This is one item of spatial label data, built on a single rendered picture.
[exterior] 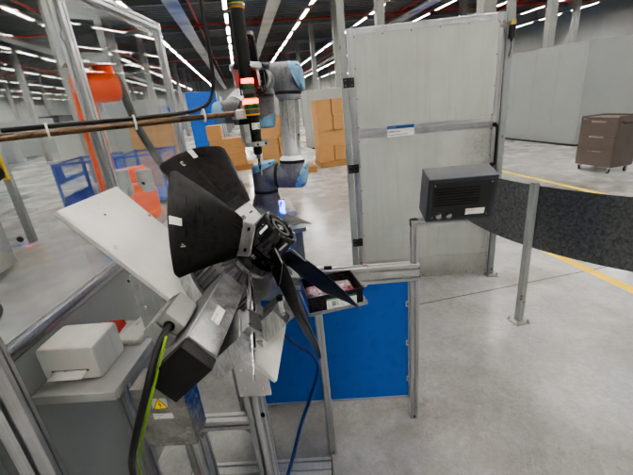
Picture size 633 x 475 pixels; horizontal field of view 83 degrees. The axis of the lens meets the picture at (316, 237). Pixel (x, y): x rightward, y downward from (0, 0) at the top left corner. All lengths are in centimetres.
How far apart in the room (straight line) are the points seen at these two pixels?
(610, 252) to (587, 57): 824
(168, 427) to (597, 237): 224
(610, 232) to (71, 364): 246
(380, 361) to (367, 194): 151
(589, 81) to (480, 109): 757
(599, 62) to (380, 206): 830
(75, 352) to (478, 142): 279
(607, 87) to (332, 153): 635
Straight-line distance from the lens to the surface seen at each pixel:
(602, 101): 1089
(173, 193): 79
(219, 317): 85
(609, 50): 1085
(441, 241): 321
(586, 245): 251
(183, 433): 126
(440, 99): 297
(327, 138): 914
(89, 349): 121
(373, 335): 175
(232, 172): 112
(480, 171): 152
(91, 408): 161
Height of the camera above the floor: 154
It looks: 21 degrees down
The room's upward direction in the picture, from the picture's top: 6 degrees counter-clockwise
